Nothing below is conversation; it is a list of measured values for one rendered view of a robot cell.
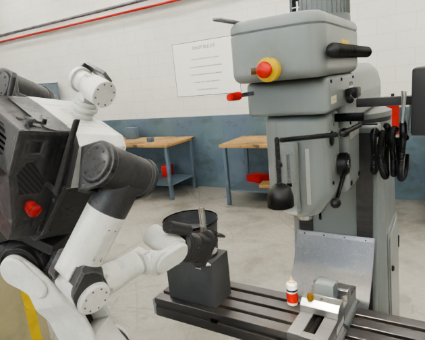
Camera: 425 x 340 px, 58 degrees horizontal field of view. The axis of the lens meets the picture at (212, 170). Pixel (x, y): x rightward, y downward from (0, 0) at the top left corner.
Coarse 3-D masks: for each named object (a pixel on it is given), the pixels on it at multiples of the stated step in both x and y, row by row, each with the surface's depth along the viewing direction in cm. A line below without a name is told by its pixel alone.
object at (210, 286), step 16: (224, 256) 148; (176, 272) 151; (192, 272) 146; (208, 272) 142; (224, 272) 149; (176, 288) 153; (192, 288) 148; (208, 288) 144; (224, 288) 149; (208, 304) 146
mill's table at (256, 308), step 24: (168, 288) 163; (240, 288) 157; (264, 288) 156; (168, 312) 155; (192, 312) 148; (216, 312) 142; (240, 312) 141; (264, 312) 140; (288, 312) 140; (360, 312) 134; (240, 336) 138; (264, 336) 133; (360, 336) 123; (384, 336) 121; (408, 336) 120
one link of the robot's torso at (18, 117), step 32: (0, 96) 88; (0, 128) 92; (32, 128) 78; (64, 128) 84; (96, 128) 93; (0, 160) 80; (32, 160) 80; (64, 160) 82; (0, 192) 83; (32, 192) 84; (64, 192) 88; (0, 224) 89; (32, 224) 89; (64, 224) 95
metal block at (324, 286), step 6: (318, 282) 128; (324, 282) 128; (330, 282) 128; (336, 282) 128; (318, 288) 128; (324, 288) 127; (330, 288) 126; (336, 288) 128; (324, 294) 127; (330, 294) 126; (336, 294) 129
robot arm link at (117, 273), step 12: (132, 252) 98; (108, 264) 94; (120, 264) 94; (132, 264) 96; (60, 276) 87; (108, 276) 91; (120, 276) 93; (132, 276) 96; (60, 288) 87; (120, 288) 94; (72, 300) 83
